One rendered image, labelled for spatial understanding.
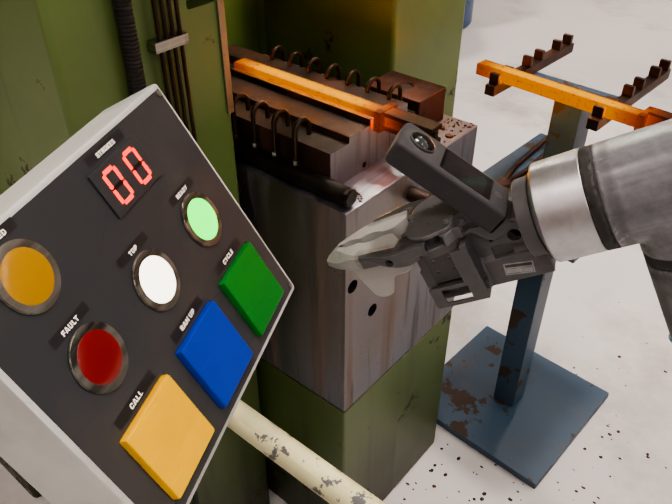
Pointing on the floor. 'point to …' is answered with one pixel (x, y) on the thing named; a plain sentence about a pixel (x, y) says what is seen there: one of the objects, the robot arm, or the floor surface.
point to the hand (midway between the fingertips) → (336, 252)
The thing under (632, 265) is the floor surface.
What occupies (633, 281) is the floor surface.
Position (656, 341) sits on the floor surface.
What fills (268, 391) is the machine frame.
